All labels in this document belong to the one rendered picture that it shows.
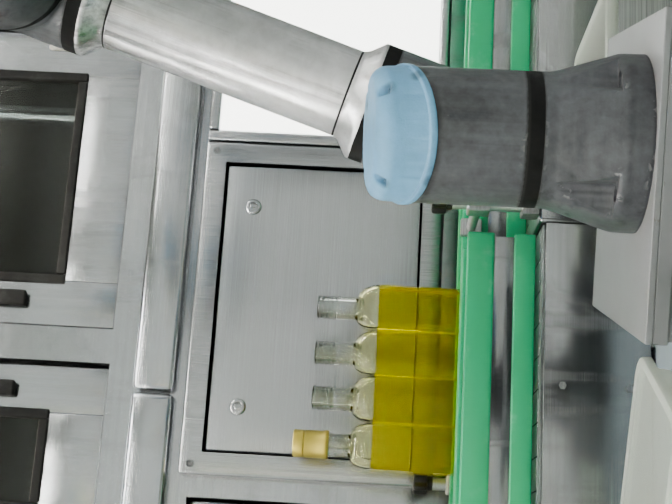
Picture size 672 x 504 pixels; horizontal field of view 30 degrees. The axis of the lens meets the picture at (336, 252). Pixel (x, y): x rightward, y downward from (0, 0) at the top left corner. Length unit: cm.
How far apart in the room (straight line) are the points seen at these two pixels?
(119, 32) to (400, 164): 32
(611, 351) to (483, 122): 50
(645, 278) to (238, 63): 42
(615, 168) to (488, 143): 10
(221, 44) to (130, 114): 71
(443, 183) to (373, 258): 71
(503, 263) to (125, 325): 57
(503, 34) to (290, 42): 55
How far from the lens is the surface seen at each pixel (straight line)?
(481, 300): 146
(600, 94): 103
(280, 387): 171
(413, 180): 103
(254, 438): 170
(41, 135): 190
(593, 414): 144
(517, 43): 168
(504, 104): 103
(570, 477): 143
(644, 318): 103
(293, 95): 118
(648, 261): 102
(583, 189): 104
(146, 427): 172
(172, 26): 119
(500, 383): 145
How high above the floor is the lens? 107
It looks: 2 degrees up
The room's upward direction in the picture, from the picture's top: 87 degrees counter-clockwise
